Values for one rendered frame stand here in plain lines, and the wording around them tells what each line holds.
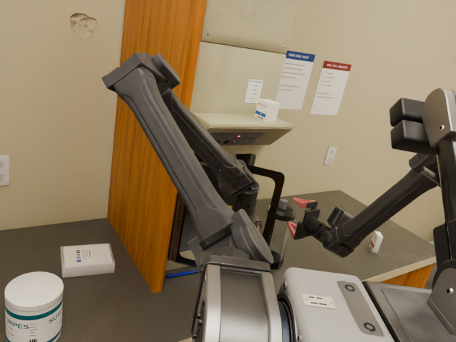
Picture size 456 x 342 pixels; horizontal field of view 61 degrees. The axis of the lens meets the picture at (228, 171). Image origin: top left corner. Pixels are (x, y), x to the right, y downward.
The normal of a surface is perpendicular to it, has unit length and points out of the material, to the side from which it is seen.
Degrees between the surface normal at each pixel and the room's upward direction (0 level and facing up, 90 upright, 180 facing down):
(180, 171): 70
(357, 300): 0
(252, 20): 90
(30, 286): 0
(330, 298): 0
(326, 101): 90
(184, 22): 90
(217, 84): 90
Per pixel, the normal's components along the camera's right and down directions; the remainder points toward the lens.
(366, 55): 0.53, 0.40
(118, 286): 0.18, -0.92
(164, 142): -0.24, -0.04
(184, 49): -0.83, 0.05
